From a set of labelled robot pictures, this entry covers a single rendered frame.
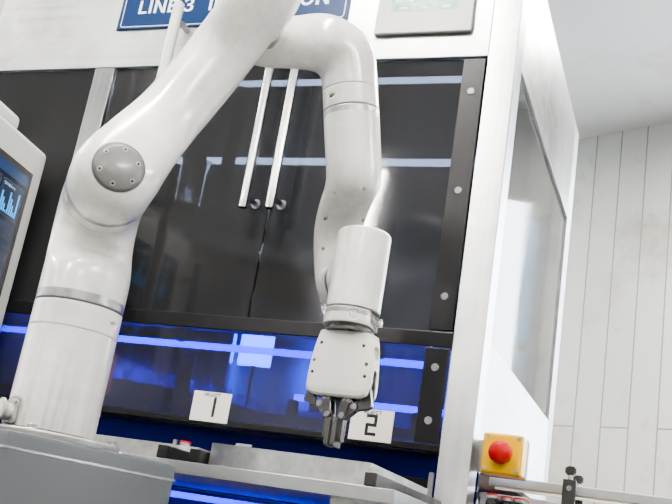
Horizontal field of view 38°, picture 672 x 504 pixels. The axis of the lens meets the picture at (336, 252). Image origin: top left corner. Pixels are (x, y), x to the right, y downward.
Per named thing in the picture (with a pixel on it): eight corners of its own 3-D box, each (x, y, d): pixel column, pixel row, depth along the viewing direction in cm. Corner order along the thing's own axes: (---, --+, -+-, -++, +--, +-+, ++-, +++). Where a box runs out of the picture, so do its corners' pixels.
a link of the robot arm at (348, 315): (389, 321, 150) (386, 340, 149) (336, 317, 153) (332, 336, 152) (373, 306, 142) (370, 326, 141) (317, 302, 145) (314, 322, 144)
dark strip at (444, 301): (414, 442, 179) (464, 60, 202) (438, 445, 177) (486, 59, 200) (412, 441, 178) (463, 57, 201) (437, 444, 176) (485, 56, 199)
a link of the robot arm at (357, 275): (316, 311, 151) (337, 300, 142) (329, 232, 155) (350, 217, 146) (365, 323, 153) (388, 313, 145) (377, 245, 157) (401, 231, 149)
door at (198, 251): (60, 304, 216) (118, 70, 233) (248, 318, 199) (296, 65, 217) (58, 303, 215) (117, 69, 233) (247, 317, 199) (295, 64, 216)
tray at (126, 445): (159, 474, 201) (162, 457, 202) (272, 490, 192) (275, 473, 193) (65, 450, 171) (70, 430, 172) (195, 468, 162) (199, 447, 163)
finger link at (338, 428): (362, 405, 144) (355, 451, 142) (342, 403, 145) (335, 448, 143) (356, 401, 141) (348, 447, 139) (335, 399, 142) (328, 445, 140)
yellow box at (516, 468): (486, 476, 178) (491, 437, 180) (526, 481, 175) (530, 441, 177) (479, 471, 171) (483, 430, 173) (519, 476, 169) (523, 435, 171)
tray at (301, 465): (289, 489, 179) (292, 470, 180) (425, 509, 170) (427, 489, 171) (208, 465, 149) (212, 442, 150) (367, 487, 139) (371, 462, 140)
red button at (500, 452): (490, 464, 172) (492, 441, 173) (512, 466, 171) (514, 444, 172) (486, 461, 169) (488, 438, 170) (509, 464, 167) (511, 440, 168)
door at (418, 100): (250, 318, 199) (297, 65, 216) (454, 334, 184) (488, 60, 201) (248, 317, 199) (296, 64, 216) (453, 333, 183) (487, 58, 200)
